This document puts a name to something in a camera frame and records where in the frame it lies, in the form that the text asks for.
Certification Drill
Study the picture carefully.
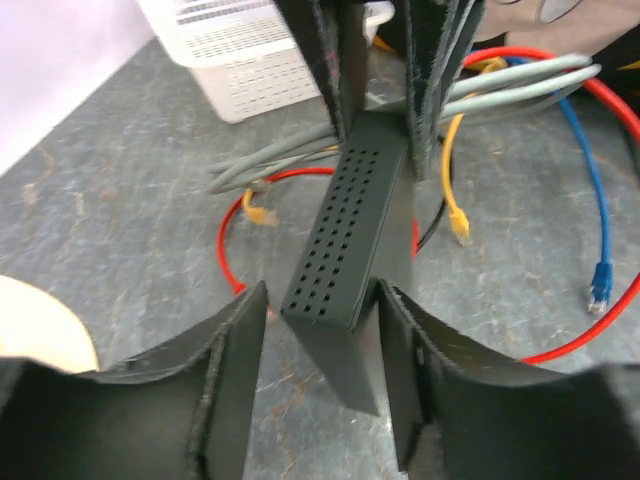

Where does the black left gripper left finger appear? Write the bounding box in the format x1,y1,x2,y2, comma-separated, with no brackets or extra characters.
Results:
1,284,267,479

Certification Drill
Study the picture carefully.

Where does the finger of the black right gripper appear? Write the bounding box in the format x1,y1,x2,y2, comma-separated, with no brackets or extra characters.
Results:
275,0,345,141
405,0,485,180

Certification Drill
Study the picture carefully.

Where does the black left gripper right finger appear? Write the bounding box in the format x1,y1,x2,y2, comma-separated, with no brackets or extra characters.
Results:
378,280,639,479

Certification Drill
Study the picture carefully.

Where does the black network switch box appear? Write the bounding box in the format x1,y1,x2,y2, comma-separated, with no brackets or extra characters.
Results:
281,111,414,415

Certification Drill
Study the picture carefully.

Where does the white plastic basket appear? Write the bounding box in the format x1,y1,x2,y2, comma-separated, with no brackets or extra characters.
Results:
134,0,396,125

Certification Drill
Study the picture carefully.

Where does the orange cartoon pillow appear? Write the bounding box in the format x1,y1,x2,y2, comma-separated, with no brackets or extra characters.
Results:
374,1,639,177

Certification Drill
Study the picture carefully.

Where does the peach bucket hat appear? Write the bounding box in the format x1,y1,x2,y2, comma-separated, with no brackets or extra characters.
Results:
1,276,99,374

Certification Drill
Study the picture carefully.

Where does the grey coiled ethernet cable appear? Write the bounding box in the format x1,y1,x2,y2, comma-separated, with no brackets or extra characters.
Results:
204,53,604,196

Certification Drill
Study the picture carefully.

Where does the long red ethernet cable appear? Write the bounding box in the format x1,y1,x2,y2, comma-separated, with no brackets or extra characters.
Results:
216,46,640,365

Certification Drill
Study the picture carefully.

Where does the blue ethernet cable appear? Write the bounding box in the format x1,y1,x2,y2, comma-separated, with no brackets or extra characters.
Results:
499,54,615,315

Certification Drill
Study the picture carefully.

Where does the black power cable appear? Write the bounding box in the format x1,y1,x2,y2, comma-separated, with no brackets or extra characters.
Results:
414,199,449,251

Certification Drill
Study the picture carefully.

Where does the yellow ethernet cable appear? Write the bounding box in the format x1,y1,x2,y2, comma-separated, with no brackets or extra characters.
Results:
439,57,506,247
241,187,280,229

